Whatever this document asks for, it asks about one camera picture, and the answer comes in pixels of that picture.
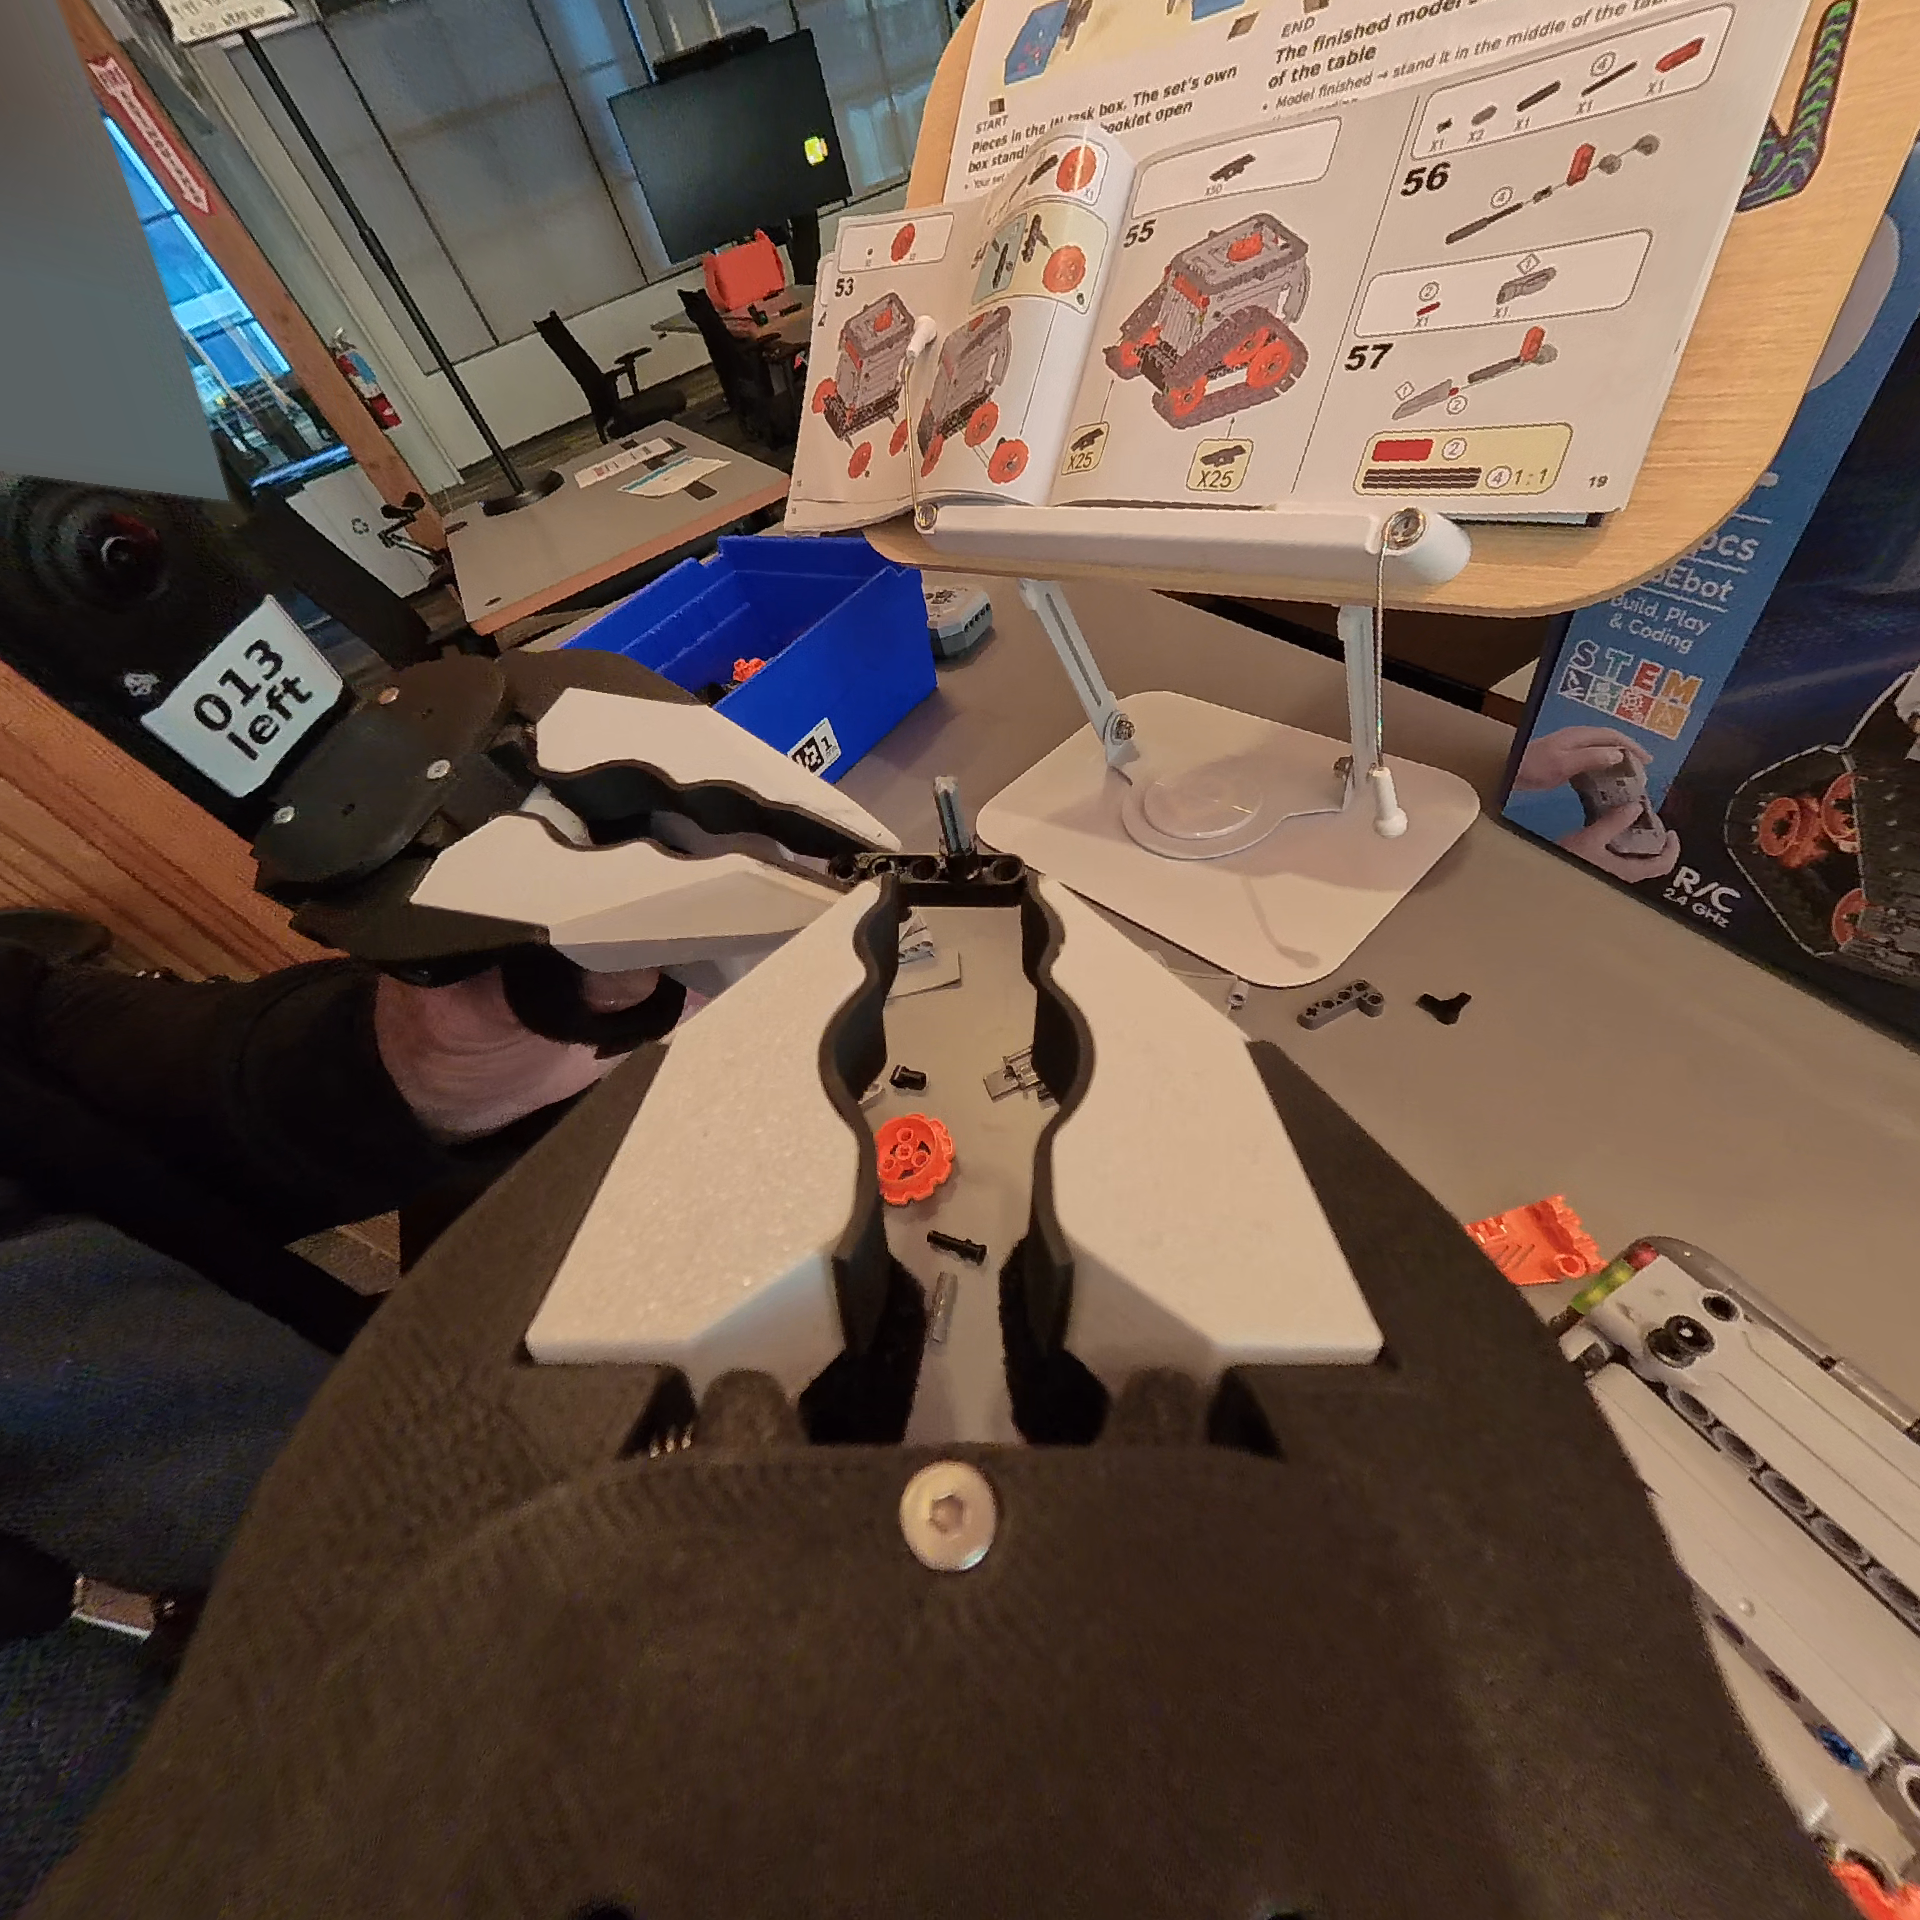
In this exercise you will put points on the blue storage bin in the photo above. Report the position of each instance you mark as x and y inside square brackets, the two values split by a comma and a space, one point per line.
[751, 645]

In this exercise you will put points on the small orange gear wheel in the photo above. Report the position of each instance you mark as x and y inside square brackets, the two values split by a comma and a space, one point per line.
[917, 1157]

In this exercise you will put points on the person's left forearm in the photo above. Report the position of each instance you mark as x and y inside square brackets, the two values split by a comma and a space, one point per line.
[180, 1081]

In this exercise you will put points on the person's left hand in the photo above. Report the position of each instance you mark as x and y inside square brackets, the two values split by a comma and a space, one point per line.
[465, 1066]

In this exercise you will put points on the black wall screen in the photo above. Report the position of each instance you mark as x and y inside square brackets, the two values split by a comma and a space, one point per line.
[721, 134]

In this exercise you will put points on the black L-shaped connector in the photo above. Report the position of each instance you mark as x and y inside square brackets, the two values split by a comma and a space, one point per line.
[1444, 1008]

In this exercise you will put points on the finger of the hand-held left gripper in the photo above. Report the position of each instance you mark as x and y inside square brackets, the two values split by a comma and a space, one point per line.
[706, 751]
[633, 901]

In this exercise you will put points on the white booklet holder bar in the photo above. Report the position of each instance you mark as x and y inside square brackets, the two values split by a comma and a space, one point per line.
[1200, 539]

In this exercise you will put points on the scattered small connector pins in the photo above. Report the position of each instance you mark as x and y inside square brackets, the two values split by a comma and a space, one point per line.
[943, 1302]

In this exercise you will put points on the long background desk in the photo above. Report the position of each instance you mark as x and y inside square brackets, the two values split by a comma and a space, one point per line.
[587, 497]

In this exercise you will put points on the building kit robot model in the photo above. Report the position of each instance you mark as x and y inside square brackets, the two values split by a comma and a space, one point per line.
[1771, 1501]

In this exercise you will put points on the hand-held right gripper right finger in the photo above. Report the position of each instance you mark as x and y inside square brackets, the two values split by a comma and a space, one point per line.
[1216, 1200]

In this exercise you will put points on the open instruction booklet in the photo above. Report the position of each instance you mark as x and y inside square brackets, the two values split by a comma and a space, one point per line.
[1320, 239]

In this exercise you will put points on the blue robot kit box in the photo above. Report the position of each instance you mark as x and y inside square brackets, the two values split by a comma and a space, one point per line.
[1743, 720]

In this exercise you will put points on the small grey device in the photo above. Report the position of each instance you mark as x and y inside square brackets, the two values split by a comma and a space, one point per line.
[955, 615]

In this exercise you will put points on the grey beam piece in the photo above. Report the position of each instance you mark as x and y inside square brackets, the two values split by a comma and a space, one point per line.
[1337, 1008]

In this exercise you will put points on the black office chair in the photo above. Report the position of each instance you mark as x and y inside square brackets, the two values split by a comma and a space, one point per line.
[614, 375]

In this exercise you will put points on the orange panel piece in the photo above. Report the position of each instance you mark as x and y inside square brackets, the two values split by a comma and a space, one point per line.
[1534, 1231]

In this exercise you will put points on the wooden cabinet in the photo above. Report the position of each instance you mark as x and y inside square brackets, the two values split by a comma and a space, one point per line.
[121, 827]

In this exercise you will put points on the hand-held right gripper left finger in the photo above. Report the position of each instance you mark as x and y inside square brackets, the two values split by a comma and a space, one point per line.
[690, 1200]

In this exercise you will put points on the grey axle pin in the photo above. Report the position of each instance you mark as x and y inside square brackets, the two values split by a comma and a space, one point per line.
[947, 810]

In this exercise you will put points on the black perforated beam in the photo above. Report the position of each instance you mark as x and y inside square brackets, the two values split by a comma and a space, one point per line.
[955, 875]

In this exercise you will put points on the white rod with round tip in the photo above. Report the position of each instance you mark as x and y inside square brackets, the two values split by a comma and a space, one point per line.
[1367, 706]

